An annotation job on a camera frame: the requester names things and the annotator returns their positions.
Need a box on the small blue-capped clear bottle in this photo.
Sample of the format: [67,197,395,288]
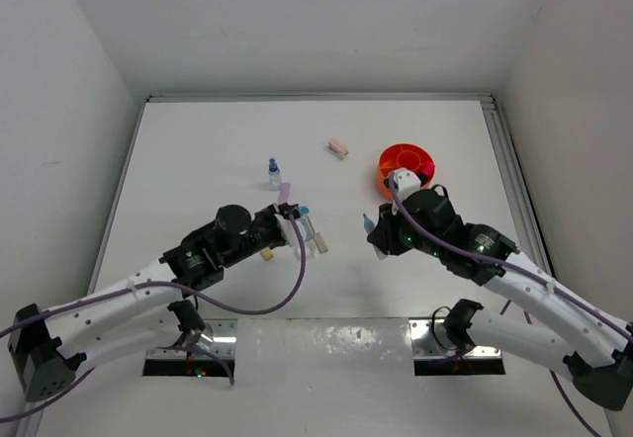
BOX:
[268,158,282,191]

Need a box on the grey rectangular eraser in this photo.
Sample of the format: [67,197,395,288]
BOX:
[314,232,328,254]

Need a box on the purple cable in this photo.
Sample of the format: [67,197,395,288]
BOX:
[388,172,633,437]
[0,214,308,423]

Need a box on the pink highlighter marker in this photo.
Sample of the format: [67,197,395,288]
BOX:
[417,162,435,185]

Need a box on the clear tape roll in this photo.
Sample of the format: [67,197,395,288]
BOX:
[294,240,317,260]

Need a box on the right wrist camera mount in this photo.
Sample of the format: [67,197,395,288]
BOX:
[385,168,422,202]

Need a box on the yellow eraser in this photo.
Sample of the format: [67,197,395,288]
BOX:
[259,248,274,261]

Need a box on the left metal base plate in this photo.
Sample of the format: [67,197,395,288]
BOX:
[145,319,237,361]

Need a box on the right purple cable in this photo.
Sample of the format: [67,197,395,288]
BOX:
[388,172,633,437]

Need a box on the pink mini stapler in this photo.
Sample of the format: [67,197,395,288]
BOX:
[326,138,349,160]

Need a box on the orange round divided container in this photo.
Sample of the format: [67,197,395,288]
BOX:
[376,143,435,201]

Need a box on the metal base plate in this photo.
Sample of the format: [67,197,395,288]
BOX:
[408,316,502,361]
[145,319,237,361]

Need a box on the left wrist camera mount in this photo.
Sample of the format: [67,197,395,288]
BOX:
[278,216,317,250]

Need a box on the light pink highlighter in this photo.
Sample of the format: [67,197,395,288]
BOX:
[277,182,291,205]

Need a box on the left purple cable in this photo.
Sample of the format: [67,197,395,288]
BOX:
[0,214,308,423]

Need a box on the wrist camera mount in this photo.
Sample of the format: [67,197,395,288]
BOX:
[385,168,422,202]
[278,216,317,250]

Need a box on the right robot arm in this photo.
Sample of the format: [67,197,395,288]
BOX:
[367,186,632,411]

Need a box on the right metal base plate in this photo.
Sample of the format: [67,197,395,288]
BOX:
[408,316,502,361]

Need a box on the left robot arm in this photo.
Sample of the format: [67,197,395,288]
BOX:
[2,204,307,402]

